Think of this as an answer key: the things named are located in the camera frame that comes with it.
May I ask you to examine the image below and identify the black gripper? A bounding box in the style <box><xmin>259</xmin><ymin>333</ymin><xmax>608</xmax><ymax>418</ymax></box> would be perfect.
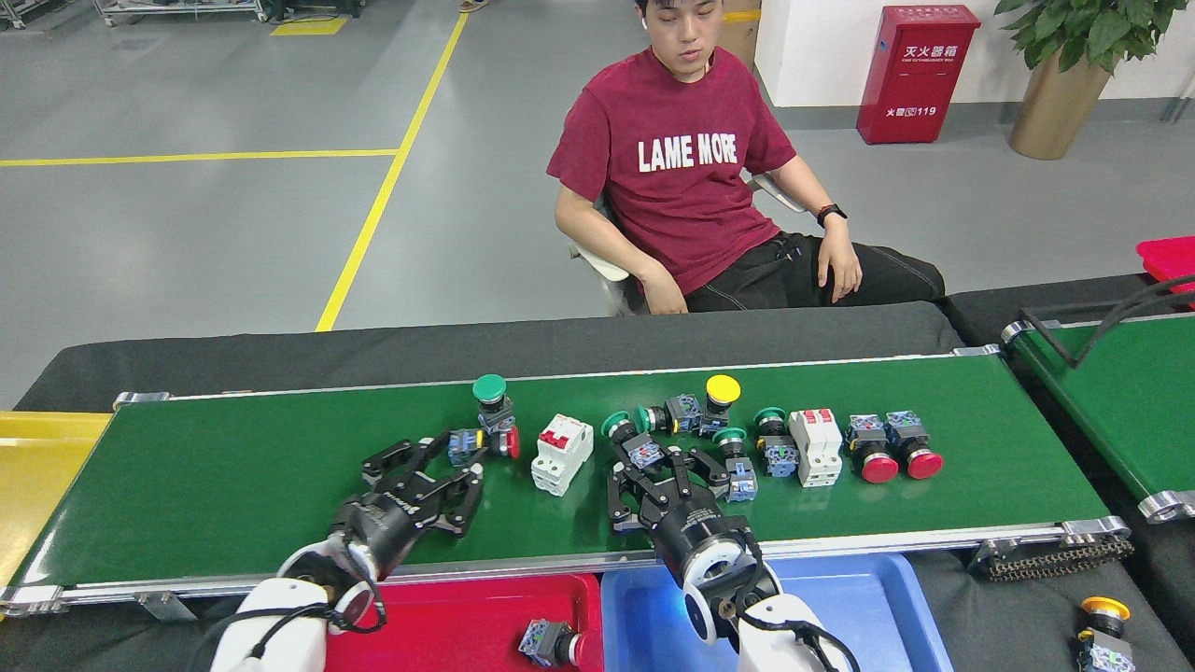
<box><xmin>607</xmin><ymin>446</ymin><xmax>755</xmax><ymax>587</ymax></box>
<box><xmin>329</xmin><ymin>431</ymin><xmax>486</xmax><ymax>581</ymax></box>

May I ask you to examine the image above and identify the green mushroom push button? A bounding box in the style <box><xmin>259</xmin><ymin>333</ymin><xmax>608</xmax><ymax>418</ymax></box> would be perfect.
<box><xmin>711</xmin><ymin>427</ymin><xmax>759</xmax><ymax>503</ymax></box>
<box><xmin>471</xmin><ymin>373</ymin><xmax>517</xmax><ymax>435</ymax></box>
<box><xmin>752</xmin><ymin>406</ymin><xmax>801</xmax><ymax>479</ymax></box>
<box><xmin>633</xmin><ymin>393</ymin><xmax>703</xmax><ymax>436</ymax></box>
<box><xmin>599</xmin><ymin>411</ymin><xmax>666</xmax><ymax>472</ymax></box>

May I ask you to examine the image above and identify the white circuit breaker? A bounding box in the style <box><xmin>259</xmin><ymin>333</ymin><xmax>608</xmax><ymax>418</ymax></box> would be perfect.
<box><xmin>787</xmin><ymin>407</ymin><xmax>844</xmax><ymax>489</ymax></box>
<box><xmin>530</xmin><ymin>413</ymin><xmax>596</xmax><ymax>497</ymax></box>

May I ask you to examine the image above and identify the red mushroom push button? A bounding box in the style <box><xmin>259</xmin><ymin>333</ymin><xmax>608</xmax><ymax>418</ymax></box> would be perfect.
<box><xmin>518</xmin><ymin>616</ymin><xmax>584</xmax><ymax>668</ymax></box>
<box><xmin>845</xmin><ymin>413</ymin><xmax>900</xmax><ymax>484</ymax></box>
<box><xmin>884</xmin><ymin>409</ymin><xmax>945</xmax><ymax>481</ymax></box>
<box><xmin>446</xmin><ymin>425</ymin><xmax>522</xmax><ymax>468</ymax></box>

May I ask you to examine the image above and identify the red plastic tray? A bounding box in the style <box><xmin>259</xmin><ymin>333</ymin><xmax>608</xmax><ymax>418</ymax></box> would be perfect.
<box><xmin>322</xmin><ymin>572</ymin><xmax>605</xmax><ymax>672</ymax></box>

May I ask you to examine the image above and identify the long green conveyor belt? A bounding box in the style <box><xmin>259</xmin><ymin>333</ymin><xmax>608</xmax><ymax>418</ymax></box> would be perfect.
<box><xmin>0</xmin><ymin>345</ymin><xmax>1132</xmax><ymax>622</ymax></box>

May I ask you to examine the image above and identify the blue plastic tray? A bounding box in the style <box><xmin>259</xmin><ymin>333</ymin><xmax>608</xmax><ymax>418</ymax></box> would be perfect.
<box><xmin>600</xmin><ymin>553</ymin><xmax>955</xmax><ymax>672</ymax></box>

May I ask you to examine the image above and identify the green feeder conveyor belt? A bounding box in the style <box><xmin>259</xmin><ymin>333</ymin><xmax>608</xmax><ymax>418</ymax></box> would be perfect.
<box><xmin>1001</xmin><ymin>313</ymin><xmax>1195</xmax><ymax>524</ymax></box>

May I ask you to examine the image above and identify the person's right hand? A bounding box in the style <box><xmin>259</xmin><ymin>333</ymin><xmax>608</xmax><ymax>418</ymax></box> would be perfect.
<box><xmin>642</xmin><ymin>271</ymin><xmax>689</xmax><ymax>315</ymax></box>

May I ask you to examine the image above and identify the person's left hand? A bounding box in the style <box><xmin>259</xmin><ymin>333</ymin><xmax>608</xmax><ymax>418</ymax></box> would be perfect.
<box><xmin>815</xmin><ymin>224</ymin><xmax>863</xmax><ymax>301</ymax></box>

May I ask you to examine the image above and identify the yellow mushroom push button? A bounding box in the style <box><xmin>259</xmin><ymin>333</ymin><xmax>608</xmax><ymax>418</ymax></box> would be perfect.
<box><xmin>698</xmin><ymin>373</ymin><xmax>743</xmax><ymax>438</ymax></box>
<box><xmin>1075</xmin><ymin>595</ymin><xmax>1138</xmax><ymax>672</ymax></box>

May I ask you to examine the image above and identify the grey office chair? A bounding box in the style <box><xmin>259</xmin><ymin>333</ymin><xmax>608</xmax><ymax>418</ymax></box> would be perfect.
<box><xmin>567</xmin><ymin>173</ymin><xmax>808</xmax><ymax>316</ymax></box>

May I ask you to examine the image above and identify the seated person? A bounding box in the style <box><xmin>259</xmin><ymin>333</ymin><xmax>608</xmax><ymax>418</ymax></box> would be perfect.
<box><xmin>546</xmin><ymin>0</ymin><xmax>946</xmax><ymax>315</ymax></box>

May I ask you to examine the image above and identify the yellow plastic bin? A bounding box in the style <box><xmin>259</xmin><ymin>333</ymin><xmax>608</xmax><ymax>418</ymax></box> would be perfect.
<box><xmin>0</xmin><ymin>411</ymin><xmax>113</xmax><ymax>589</ymax></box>

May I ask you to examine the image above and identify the black angled guide bar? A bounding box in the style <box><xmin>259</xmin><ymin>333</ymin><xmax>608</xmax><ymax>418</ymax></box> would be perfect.
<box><xmin>1018</xmin><ymin>291</ymin><xmax>1195</xmax><ymax>370</ymax></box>

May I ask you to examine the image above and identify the brown cardboard box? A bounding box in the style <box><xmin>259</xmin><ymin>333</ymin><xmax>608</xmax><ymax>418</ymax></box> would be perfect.
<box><xmin>717</xmin><ymin>0</ymin><xmax>762</xmax><ymax>71</ymax></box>

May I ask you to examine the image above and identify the red fire extinguisher box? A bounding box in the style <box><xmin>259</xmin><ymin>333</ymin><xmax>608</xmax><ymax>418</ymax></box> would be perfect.
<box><xmin>856</xmin><ymin>5</ymin><xmax>982</xmax><ymax>146</ymax></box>

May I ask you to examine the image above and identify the green potted plant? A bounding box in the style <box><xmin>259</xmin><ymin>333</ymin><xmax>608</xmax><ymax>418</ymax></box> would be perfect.
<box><xmin>994</xmin><ymin>0</ymin><xmax>1187</xmax><ymax>161</ymax></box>

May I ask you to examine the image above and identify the red plastic bin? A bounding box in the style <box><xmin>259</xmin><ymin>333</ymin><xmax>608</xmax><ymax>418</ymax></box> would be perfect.
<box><xmin>1136</xmin><ymin>236</ymin><xmax>1195</xmax><ymax>295</ymax></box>

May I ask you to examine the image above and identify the black drive chain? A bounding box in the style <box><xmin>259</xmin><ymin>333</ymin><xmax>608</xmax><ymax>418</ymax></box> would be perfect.
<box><xmin>969</xmin><ymin>537</ymin><xmax>1135</xmax><ymax>581</ymax></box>

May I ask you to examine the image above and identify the black curved cable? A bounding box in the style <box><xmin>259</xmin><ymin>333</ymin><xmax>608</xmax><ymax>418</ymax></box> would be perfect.
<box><xmin>1072</xmin><ymin>273</ymin><xmax>1195</xmax><ymax>368</ymax></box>

